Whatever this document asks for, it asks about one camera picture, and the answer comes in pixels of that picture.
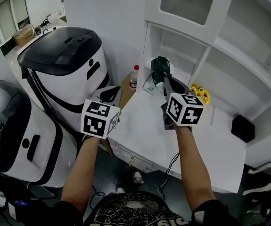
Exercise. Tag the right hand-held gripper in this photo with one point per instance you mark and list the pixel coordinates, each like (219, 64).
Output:
(184, 112)

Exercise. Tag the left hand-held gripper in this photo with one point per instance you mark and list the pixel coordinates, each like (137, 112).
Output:
(95, 119)

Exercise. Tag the white shelf unit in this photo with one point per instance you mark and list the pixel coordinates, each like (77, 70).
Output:
(229, 62)

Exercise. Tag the person's left forearm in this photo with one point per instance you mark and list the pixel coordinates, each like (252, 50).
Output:
(82, 171)

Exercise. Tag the person's right forearm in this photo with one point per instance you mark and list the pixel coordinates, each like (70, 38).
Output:
(194, 168)

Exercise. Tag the white flat packet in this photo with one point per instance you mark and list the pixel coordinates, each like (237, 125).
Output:
(150, 88)

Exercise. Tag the clear bottle with red cap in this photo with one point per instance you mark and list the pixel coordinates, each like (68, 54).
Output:
(134, 78)

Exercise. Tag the brown cardboard board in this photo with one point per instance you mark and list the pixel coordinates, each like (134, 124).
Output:
(125, 93)

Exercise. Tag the bunch of yellow sunflowers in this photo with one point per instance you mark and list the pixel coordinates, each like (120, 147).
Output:
(202, 94)

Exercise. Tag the white and black robot machine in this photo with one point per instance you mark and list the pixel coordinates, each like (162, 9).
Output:
(64, 67)
(19, 135)

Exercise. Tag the person's grey shoe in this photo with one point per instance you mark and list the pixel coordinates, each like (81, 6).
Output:
(137, 176)
(120, 189)

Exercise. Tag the black box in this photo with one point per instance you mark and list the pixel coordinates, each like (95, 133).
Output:
(243, 128)

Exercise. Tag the person's black printed t-shirt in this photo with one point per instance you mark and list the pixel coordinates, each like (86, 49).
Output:
(130, 211)

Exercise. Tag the cardboard box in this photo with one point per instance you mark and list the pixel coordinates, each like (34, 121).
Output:
(24, 35)

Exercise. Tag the dark green box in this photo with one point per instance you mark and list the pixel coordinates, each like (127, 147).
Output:
(6, 46)

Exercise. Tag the white ornate chair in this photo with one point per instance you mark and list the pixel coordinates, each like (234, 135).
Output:
(270, 173)

